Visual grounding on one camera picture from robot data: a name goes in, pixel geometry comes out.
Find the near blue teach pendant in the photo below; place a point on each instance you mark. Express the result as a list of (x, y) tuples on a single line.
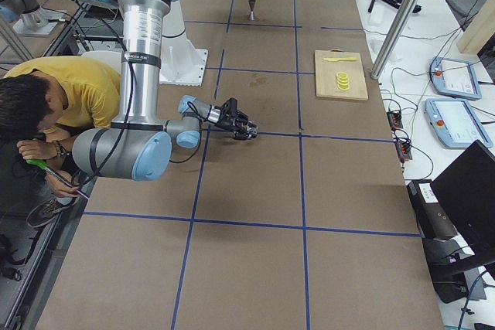
[(455, 123)]

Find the steel double jigger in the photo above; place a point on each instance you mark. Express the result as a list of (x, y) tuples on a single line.
[(251, 16)]

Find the aluminium frame post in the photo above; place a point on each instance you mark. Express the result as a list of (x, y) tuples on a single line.
[(392, 37)]

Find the yellow plastic knife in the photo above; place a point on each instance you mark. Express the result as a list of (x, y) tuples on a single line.
[(340, 59)]

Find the upright wooden plank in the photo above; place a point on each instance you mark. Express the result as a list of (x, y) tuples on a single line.
[(479, 31)]

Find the small glass beaker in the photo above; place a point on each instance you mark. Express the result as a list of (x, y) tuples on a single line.
[(251, 131)]

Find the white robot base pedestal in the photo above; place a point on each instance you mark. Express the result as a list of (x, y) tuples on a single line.
[(182, 63)]

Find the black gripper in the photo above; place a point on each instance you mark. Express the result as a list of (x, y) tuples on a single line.
[(225, 120)]

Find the far blue teach pendant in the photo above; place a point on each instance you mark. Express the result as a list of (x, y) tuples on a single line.
[(454, 78)]

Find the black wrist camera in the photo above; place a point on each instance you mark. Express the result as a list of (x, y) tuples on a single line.
[(230, 107)]

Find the person in yellow shirt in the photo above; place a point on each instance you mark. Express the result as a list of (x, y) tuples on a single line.
[(46, 103)]

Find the orange circuit board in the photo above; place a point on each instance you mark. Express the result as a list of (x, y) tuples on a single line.
[(395, 120), (403, 148)]

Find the white chair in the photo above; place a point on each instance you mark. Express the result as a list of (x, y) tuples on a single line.
[(111, 58)]

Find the bamboo cutting board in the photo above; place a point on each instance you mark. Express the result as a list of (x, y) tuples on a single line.
[(326, 81)]

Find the orange circuit board far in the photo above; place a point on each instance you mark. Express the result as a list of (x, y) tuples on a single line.
[(395, 120)]

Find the black box device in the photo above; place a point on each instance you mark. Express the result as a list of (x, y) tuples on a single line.
[(431, 217)]

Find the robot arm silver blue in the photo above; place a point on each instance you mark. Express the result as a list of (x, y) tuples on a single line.
[(155, 50)]

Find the blue teach pendant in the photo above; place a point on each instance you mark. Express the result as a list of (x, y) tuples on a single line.
[(454, 78), (455, 123)]

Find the orange circuit board near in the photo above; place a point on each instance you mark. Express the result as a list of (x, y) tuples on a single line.
[(403, 148)]

